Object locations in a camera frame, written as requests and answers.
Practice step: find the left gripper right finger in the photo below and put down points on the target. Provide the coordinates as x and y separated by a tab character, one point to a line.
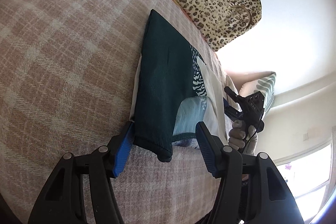
252	180

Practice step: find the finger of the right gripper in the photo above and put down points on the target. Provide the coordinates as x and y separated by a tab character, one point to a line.
232	113
236	98

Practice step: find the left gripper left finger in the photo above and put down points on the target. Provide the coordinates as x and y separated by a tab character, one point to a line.
61	199

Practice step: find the floral tree print garment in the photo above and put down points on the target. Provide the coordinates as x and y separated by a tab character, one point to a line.
176	89

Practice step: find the right hand white glove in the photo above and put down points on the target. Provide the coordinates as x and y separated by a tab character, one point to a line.
236	138

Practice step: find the green striped white pillow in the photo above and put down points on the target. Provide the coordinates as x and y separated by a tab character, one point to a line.
245	84

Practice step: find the pink plaid blanket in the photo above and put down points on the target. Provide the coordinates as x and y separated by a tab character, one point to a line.
67	78

